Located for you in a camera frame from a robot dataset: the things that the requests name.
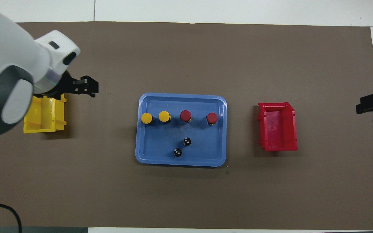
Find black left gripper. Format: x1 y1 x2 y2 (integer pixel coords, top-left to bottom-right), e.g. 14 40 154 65
52 72 99 98

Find yellow push button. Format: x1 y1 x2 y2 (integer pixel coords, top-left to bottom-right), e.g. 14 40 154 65
158 110 172 124
141 113 155 126

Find blue plastic tray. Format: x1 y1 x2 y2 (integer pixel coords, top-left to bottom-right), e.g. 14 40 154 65
135 93 228 167

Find yellow plastic bin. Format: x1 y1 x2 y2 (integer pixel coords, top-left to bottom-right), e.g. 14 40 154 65
24 94 67 134

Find red plastic bin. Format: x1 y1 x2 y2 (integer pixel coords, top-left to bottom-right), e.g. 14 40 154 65
257 102 298 152

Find brown paper table mat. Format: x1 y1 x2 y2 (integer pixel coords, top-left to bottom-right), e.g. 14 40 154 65
0 21 373 231

